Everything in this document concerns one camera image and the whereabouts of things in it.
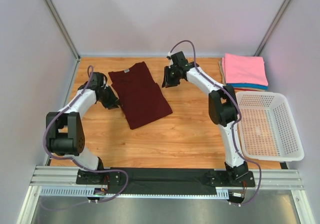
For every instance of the aluminium frame post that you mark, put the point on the aluminium frame post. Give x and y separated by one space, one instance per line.
58 21
273 26

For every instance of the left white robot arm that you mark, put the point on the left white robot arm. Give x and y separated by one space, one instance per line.
64 137

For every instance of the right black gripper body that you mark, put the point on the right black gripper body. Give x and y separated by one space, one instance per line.
169 77

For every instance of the blue folded t-shirt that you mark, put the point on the blue folded t-shirt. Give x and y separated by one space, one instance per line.
248 85

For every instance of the pink folded t-shirt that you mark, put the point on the pink folded t-shirt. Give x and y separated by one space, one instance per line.
244 70

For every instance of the right aluminium frame post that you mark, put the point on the right aluminium frame post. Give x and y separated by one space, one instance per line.
273 26

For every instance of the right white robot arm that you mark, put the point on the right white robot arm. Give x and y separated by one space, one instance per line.
222 103

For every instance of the white plastic basket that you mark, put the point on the white plastic basket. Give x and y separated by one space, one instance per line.
267 128

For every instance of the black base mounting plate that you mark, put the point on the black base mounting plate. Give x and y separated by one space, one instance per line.
164 181

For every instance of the aluminium slotted cable rail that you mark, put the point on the aluminium slotted cable rail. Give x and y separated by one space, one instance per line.
58 180

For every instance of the left aluminium frame post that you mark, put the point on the left aluminium frame post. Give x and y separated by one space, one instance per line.
58 21

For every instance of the maroon t-shirt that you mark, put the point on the maroon t-shirt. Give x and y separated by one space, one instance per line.
141 98

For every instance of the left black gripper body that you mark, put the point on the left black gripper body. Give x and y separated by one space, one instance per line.
110 99

